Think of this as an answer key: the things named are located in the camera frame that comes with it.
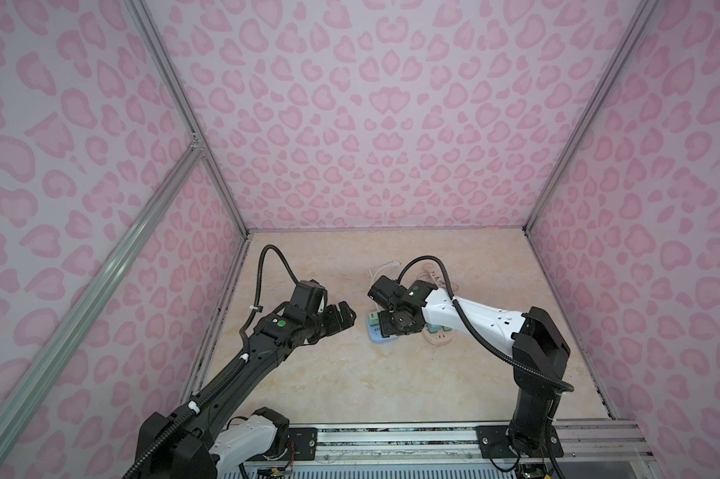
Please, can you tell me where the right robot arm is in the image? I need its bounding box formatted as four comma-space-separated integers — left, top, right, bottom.
368, 275, 575, 455

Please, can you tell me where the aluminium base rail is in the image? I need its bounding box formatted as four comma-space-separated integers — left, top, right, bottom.
139, 421, 663, 479

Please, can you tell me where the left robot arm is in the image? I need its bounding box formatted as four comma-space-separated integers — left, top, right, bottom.
124, 281, 356, 478

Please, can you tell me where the pink round power strip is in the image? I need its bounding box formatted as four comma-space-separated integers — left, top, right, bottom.
422, 327, 455, 346

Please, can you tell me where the pink power strip cable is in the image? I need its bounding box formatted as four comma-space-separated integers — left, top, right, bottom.
418, 265, 460, 297

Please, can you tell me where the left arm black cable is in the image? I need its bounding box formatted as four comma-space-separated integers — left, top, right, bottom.
123, 243, 304, 479

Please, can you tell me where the aluminium frame diagonal bar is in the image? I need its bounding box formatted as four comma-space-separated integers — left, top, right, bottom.
0, 144, 206, 467

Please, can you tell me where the blue square power strip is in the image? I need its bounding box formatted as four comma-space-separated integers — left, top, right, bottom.
366, 313, 397, 344

